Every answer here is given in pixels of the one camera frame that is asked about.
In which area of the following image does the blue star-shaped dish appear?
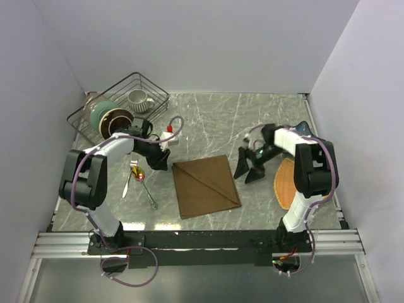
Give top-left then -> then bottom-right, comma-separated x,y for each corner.
290,121 -> 316,138

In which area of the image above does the iridescent spoon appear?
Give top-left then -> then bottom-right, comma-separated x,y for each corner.
131,165 -> 158,210

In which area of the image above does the black wire dish rack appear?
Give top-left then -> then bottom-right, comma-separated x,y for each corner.
66,72 -> 170,146

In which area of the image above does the brown ceramic bowl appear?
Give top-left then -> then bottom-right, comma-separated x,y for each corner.
98,108 -> 134,140

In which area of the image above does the green ceramic bowl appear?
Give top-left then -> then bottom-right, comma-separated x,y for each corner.
90,100 -> 119,131

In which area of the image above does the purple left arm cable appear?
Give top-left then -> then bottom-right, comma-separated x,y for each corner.
71,116 -> 184,287

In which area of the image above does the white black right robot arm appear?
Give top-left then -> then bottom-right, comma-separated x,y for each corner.
234,121 -> 339,252

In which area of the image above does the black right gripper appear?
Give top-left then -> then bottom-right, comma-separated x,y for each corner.
233,145 -> 285,184

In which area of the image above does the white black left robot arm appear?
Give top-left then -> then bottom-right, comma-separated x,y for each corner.
59,119 -> 172,254

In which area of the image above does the clear glass jar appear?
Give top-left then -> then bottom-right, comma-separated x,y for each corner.
83,93 -> 104,119

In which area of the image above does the brown cloth napkin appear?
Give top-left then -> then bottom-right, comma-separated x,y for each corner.
172,155 -> 242,220

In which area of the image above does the orange woven placemat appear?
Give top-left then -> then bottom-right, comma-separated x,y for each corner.
273,157 -> 332,211

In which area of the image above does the silver fork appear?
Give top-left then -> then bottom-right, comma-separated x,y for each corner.
122,160 -> 138,198

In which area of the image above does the striped ceramic mug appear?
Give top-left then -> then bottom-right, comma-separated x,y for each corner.
128,89 -> 155,114

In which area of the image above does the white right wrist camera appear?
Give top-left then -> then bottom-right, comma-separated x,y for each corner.
242,131 -> 257,151

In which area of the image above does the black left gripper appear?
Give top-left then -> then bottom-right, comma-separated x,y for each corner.
135,138 -> 171,171

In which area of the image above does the aluminium frame rail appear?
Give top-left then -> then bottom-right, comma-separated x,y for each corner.
32,229 -> 365,258

